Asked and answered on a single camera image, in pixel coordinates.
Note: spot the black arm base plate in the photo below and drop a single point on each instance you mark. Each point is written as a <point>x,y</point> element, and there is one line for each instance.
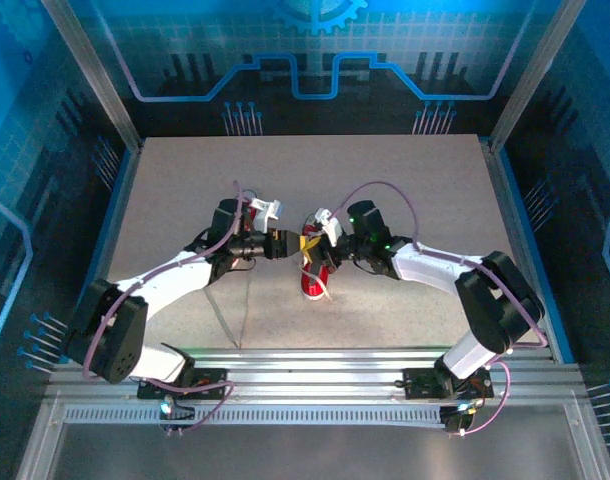
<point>150,392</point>
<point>417,387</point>

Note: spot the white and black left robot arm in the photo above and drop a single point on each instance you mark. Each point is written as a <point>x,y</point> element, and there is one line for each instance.
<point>110,335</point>

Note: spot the aluminium mounting rail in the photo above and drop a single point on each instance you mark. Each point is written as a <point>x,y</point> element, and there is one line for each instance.
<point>310,375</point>

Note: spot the aluminium table side rail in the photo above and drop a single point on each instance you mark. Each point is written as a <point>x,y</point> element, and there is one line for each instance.
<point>124,200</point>
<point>503,200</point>

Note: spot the blue table edge strip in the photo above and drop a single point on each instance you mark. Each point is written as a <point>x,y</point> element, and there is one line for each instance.
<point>114,200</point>

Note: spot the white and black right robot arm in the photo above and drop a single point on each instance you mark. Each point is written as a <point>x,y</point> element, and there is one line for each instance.
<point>500,305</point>

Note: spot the aluminium frame post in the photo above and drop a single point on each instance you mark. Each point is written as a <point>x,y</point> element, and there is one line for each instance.
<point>95,75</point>
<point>532,75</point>

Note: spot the aluminium lower frame rail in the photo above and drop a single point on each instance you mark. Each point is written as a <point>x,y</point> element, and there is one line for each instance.
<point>592,445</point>
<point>40,445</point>

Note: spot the small black electronics box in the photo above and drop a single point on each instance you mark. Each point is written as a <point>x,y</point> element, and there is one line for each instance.
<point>455,420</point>
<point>180,412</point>

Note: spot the grey metal panel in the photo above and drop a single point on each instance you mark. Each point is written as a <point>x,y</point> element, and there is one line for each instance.
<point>310,455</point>

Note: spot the white shoelace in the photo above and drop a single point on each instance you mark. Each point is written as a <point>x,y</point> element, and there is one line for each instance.
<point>326,292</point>
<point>224,322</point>

